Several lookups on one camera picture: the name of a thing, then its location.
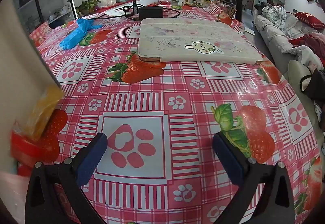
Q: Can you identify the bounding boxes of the pink red clothes pile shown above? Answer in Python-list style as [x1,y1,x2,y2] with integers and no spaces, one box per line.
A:
[289,32,325,56]

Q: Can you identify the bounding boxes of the wide red snack packet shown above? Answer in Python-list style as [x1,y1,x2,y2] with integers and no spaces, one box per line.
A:
[10,131,43,164]

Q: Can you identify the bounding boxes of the red cushion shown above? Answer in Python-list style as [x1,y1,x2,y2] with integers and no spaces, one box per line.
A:
[293,12,325,30]

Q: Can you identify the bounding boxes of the white doodled drawing board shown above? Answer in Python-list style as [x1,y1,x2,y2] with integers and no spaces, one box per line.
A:
[138,18,263,64]

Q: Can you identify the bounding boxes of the grey white tray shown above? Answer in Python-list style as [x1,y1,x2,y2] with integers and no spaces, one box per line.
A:
[0,0,64,179]

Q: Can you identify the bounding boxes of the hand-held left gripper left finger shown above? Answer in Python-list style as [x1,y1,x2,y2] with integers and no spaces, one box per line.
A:
[25,133,108,224]

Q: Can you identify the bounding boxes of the grey sofa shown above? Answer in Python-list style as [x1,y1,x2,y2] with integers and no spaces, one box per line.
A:
[254,10,325,93]

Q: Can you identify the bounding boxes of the strawberry print tablecloth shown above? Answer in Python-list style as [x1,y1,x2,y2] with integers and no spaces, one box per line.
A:
[29,0,320,224]

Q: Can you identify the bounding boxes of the gold snack packet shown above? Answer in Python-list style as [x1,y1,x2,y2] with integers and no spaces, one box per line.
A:
[15,86,64,141]

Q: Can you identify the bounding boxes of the black power box with cables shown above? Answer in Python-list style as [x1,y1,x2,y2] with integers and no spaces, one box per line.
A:
[86,6,181,22]

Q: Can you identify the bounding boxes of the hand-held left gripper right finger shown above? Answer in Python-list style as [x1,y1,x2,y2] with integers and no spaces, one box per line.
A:
[213,132,300,224]

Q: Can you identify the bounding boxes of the black bag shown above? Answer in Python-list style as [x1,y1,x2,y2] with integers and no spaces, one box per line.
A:
[300,69,325,103]

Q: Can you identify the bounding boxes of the grey white clothes pile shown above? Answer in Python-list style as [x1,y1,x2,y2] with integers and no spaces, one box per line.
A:
[261,6,287,29]

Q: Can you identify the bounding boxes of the blue rubber gloves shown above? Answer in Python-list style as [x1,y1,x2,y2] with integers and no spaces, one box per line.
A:
[60,18,103,50]

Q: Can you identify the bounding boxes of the green potted plant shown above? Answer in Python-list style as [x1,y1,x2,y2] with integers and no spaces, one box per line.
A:
[76,0,101,15]

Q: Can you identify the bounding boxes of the pale green cushion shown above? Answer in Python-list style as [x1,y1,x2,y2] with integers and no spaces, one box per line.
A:
[288,60,318,98]

